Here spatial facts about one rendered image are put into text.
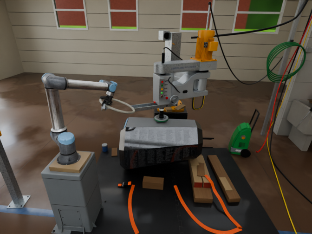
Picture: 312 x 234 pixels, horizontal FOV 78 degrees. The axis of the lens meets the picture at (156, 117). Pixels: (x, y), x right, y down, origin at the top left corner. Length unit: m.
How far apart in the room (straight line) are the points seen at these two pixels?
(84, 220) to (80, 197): 0.36
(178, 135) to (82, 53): 7.41
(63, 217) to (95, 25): 7.72
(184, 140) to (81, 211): 1.53
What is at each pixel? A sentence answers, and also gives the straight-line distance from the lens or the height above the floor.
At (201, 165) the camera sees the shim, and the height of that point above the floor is 0.21.
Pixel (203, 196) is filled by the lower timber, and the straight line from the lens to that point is 2.87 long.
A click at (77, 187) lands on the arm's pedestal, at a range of 2.19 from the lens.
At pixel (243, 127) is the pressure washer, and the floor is 0.55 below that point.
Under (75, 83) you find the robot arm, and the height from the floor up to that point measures 1.66.
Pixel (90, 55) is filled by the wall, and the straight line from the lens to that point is 9.38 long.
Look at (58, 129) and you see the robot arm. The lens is 2.21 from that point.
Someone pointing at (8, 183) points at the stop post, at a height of 0.37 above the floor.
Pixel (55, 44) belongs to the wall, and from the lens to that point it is 10.01.
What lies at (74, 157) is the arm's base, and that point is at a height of 0.94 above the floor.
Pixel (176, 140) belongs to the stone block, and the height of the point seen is 0.69.
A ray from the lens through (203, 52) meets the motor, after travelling 2.94.
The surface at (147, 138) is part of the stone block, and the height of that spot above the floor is 0.72.
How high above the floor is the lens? 2.18
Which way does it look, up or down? 26 degrees down
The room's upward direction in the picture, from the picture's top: 1 degrees clockwise
